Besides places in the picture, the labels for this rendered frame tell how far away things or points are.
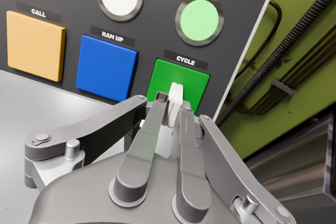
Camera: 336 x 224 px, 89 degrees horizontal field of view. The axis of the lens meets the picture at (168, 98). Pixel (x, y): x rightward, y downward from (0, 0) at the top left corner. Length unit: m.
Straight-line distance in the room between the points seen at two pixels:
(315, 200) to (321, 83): 0.24
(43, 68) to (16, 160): 1.14
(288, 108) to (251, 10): 0.36
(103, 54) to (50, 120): 1.24
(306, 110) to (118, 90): 0.46
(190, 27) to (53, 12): 0.18
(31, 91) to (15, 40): 1.37
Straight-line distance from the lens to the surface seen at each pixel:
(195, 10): 0.23
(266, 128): 0.62
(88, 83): 0.26
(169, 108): 0.17
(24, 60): 0.31
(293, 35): 0.45
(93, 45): 0.25
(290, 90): 0.51
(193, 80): 0.23
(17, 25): 0.31
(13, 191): 1.34
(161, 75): 0.23
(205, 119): 0.16
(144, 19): 0.23
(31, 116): 1.53
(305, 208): 0.48
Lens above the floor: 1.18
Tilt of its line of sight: 50 degrees down
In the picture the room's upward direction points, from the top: 19 degrees clockwise
